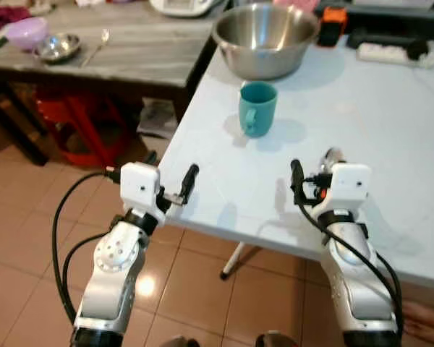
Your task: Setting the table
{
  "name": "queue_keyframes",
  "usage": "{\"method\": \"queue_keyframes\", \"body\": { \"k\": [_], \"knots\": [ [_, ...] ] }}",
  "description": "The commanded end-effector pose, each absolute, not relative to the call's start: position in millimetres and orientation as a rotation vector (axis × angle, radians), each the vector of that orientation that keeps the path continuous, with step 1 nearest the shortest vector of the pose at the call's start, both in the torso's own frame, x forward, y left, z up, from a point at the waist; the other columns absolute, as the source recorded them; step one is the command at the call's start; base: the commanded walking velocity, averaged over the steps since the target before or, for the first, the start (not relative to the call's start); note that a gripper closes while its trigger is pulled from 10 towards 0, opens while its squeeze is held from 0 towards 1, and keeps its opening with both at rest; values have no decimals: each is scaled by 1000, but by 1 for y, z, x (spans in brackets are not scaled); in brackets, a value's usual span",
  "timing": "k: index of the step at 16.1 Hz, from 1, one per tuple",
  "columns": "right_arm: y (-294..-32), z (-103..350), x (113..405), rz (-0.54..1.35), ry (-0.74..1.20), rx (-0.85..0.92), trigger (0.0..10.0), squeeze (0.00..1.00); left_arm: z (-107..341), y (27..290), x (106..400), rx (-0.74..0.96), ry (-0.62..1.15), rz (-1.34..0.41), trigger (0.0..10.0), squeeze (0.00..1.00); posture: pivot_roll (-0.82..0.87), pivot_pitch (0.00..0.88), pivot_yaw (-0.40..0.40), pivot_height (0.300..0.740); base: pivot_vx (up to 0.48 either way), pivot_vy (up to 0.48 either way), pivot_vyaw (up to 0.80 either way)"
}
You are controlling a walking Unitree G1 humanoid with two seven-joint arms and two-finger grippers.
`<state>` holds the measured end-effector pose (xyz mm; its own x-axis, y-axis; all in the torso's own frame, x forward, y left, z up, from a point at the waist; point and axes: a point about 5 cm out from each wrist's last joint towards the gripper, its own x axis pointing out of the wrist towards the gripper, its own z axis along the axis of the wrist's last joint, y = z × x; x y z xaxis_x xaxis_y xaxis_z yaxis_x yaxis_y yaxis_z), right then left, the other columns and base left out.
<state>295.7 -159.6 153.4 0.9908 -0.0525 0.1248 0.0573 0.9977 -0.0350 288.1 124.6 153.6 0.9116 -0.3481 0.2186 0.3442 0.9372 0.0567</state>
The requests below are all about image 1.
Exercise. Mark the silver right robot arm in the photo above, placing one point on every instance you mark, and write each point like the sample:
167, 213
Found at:
358, 285

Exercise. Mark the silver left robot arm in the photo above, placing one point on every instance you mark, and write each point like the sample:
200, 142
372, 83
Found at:
116, 278

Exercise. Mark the grey paper bag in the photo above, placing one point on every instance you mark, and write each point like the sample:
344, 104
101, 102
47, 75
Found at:
158, 119

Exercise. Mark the red plastic stool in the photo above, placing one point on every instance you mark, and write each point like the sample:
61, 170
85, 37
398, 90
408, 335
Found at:
83, 126

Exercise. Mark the teal ceramic mug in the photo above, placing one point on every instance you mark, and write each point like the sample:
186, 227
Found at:
260, 114

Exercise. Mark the white table leg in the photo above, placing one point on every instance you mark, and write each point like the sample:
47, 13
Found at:
234, 262

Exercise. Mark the white power strip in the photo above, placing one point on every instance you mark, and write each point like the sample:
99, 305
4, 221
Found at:
380, 53

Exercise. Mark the metal spoon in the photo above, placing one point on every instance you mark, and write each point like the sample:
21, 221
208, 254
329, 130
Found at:
95, 49

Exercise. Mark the large stainless steel bowl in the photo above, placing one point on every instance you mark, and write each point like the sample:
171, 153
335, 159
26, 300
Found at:
266, 50

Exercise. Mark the orange and black device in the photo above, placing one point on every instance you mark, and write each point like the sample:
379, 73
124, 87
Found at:
332, 29

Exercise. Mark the small stainless steel dish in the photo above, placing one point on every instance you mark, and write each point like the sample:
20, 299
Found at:
58, 48

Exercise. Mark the white kitchen appliance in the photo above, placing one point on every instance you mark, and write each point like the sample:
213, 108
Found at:
184, 6

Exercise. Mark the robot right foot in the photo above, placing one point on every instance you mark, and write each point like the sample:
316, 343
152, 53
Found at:
278, 340

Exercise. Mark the pink object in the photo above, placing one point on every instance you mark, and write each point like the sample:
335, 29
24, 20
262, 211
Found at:
296, 4

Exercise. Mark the black box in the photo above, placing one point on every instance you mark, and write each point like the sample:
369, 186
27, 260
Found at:
398, 10

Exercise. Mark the person's bare feet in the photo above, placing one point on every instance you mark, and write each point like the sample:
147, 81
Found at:
427, 322

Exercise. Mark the purple plastic bowl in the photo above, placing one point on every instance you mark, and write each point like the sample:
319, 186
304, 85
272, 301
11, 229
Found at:
25, 32

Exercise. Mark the maroon cloth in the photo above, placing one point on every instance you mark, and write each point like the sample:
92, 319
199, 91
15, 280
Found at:
6, 18

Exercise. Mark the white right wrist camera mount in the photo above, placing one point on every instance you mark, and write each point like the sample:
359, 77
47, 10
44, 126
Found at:
347, 189

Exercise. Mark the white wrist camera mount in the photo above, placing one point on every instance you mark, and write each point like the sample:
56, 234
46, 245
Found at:
347, 189
140, 186

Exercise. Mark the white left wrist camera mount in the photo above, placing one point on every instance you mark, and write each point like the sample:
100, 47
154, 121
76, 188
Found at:
140, 186

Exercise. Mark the dark wooden table frame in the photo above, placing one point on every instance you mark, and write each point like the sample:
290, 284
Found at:
14, 108

